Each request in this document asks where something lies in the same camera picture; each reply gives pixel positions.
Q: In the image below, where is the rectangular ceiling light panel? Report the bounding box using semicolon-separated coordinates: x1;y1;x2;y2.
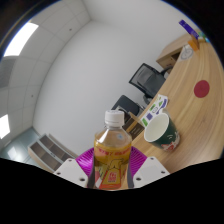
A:
0;114;11;140
3;21;40;58

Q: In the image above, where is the black mesh office chair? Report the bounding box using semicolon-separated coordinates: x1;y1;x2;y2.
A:
128;62;174;101

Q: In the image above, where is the white sheet with coloured stickers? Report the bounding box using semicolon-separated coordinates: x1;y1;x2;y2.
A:
139;94;169;127

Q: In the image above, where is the green packet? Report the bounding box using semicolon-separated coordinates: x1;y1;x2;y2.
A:
198;29;209;43

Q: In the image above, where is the grey ceiling air vent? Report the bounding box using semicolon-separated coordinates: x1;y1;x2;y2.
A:
0;56;18;88

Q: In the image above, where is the orange-labelled drink bottle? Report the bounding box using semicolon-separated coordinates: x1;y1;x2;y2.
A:
93;109;133;191

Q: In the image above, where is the purple upright box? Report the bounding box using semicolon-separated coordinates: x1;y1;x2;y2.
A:
178;19;198;37

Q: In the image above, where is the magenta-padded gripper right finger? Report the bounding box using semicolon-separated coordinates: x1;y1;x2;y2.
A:
126;146;170;189

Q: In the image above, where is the flat round red coaster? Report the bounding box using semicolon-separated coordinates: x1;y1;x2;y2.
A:
193;79;211;99

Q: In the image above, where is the dark box with tan side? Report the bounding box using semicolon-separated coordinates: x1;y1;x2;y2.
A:
124;112;147;136

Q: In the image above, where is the wooden side desk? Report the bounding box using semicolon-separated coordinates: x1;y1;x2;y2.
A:
155;33;198;69

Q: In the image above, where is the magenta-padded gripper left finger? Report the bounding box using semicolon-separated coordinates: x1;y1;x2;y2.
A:
52;147;98;189

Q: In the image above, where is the small orange box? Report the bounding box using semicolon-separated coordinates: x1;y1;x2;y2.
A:
187;37;200;52

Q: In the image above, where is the dark padded visitor chair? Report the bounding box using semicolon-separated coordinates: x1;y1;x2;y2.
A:
111;94;145;118

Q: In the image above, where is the green and white mug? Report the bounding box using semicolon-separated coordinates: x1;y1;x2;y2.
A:
143;112;181;153

